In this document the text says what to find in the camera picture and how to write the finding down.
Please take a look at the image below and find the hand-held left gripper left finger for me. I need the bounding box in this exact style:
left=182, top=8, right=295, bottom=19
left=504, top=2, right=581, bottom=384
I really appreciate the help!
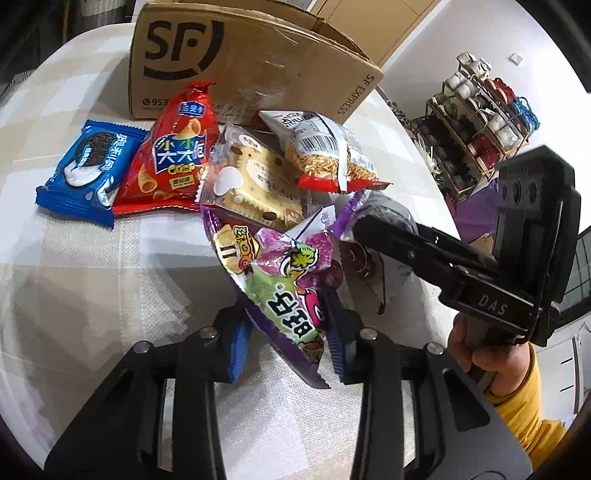
left=44, top=305, right=253, bottom=480

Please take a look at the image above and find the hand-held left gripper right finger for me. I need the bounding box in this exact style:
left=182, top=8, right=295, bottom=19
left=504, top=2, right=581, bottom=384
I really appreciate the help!
left=318, top=292, right=535, bottom=480

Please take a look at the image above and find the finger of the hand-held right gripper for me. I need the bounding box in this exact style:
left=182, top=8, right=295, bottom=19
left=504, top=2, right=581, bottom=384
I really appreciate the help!
left=353, top=214, right=499, bottom=288

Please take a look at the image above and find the grey purple snack packet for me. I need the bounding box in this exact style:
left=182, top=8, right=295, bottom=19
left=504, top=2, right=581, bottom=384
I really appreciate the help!
left=329, top=189, right=421, bottom=315

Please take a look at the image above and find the purple green candy packet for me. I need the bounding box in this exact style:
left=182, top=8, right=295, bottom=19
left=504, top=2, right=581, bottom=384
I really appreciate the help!
left=200, top=205, right=347, bottom=390

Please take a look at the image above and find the noodle snack packet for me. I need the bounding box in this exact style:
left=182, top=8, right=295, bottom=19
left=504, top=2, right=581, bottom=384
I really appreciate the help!
left=257, top=109, right=393, bottom=194

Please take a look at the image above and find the clear biscuit packet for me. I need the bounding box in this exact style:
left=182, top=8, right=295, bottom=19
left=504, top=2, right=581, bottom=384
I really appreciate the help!
left=198, top=123, right=311, bottom=232

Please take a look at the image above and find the red crisp packet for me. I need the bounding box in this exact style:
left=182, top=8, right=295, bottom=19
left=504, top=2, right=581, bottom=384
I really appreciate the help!
left=112, top=80, right=222, bottom=217

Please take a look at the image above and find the blue cookie packet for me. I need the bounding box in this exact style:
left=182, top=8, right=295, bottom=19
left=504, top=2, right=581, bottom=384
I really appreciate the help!
left=35, top=119, right=151, bottom=230

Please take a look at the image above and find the brown cardboard box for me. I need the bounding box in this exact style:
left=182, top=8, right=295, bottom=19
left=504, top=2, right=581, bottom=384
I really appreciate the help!
left=128, top=0, right=385, bottom=126

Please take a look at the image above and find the person's right forearm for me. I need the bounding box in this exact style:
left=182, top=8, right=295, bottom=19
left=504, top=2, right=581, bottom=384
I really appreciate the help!
left=493, top=344, right=570, bottom=459

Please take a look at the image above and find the person's right hand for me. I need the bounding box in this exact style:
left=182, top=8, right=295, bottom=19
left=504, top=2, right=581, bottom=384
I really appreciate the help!
left=446, top=311, right=533, bottom=398

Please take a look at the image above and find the purple bag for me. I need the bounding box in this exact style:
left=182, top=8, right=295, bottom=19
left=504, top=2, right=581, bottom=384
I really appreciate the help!
left=454, top=177, right=502, bottom=246

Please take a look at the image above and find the wooden shoe rack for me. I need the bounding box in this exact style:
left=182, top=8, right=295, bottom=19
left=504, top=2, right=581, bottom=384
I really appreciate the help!
left=422, top=52, right=541, bottom=195

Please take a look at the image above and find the pile of sneakers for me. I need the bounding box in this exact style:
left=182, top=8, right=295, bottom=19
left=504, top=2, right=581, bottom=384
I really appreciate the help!
left=392, top=102, right=445, bottom=186

